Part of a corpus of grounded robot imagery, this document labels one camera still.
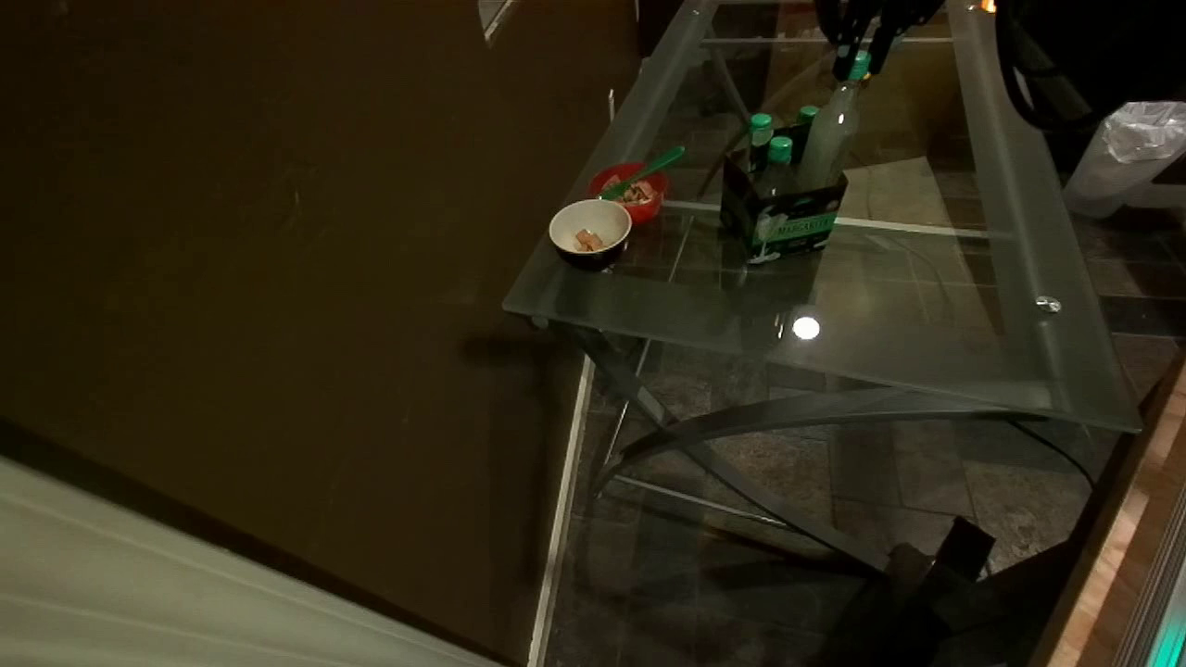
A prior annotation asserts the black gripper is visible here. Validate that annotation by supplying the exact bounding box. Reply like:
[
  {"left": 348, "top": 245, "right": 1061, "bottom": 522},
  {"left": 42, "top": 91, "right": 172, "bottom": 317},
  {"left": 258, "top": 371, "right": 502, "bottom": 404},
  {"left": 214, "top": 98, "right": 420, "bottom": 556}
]
[{"left": 812, "top": 0, "right": 950, "bottom": 83}]

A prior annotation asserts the dark bottle with green cap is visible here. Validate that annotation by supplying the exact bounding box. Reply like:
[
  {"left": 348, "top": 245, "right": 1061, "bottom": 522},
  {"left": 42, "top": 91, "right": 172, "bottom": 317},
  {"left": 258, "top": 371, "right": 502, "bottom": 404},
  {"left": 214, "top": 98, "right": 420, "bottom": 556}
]
[
  {"left": 740, "top": 109, "right": 783, "bottom": 169},
  {"left": 765, "top": 131, "right": 799, "bottom": 199}
]

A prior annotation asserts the green spoon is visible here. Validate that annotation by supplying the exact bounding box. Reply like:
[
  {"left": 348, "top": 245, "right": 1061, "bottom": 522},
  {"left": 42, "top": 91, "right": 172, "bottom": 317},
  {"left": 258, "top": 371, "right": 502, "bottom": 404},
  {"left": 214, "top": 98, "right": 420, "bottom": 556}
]
[{"left": 600, "top": 142, "right": 694, "bottom": 204}]

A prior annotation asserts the red bowl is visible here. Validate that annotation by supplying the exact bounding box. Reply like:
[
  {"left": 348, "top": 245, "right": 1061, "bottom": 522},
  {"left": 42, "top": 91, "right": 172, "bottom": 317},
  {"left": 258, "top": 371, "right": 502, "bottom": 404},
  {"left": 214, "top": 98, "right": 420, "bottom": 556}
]
[{"left": 591, "top": 159, "right": 676, "bottom": 228}]

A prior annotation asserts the white plastic bag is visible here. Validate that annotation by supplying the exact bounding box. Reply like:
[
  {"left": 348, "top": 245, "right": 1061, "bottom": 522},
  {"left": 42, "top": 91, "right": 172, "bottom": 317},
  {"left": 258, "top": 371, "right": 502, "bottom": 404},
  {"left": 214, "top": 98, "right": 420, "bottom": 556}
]
[{"left": 1063, "top": 98, "right": 1186, "bottom": 222}]

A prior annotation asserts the white bowl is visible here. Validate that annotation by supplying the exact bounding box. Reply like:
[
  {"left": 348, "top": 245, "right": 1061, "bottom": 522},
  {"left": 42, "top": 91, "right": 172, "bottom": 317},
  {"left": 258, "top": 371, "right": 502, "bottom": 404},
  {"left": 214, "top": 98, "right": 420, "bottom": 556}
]
[{"left": 546, "top": 198, "right": 638, "bottom": 264}]

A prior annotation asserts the wooden framed glass panel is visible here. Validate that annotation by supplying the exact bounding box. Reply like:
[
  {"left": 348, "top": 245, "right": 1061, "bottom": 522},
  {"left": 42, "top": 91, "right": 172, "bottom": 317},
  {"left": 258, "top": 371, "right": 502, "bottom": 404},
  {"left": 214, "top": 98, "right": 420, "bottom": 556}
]
[{"left": 1032, "top": 354, "right": 1186, "bottom": 667}]

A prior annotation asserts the glass table with metal frame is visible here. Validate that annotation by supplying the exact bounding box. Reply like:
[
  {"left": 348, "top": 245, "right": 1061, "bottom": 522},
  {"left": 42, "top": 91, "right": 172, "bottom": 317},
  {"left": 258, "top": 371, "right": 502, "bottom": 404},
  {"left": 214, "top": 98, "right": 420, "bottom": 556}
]
[{"left": 497, "top": 0, "right": 1144, "bottom": 667}]

